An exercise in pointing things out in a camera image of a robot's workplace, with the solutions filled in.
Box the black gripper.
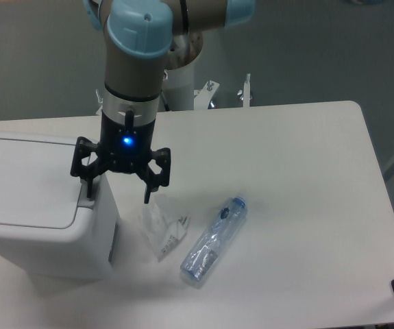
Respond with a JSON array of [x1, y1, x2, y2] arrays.
[[70, 111, 172, 205]]

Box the white push-lid trash can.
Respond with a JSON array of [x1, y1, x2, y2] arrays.
[[0, 132, 119, 280]]

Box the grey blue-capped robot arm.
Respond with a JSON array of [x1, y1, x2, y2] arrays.
[[71, 1, 256, 199]]

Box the crumpled white plastic wrapper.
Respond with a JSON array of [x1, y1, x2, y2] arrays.
[[138, 194, 190, 261]]

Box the clear plastic water bottle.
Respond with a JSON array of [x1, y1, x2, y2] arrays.
[[180, 195, 248, 284]]

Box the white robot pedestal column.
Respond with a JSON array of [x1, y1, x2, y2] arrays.
[[161, 32, 204, 112]]

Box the white metal base frame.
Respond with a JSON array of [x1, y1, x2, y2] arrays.
[[95, 73, 255, 117]]

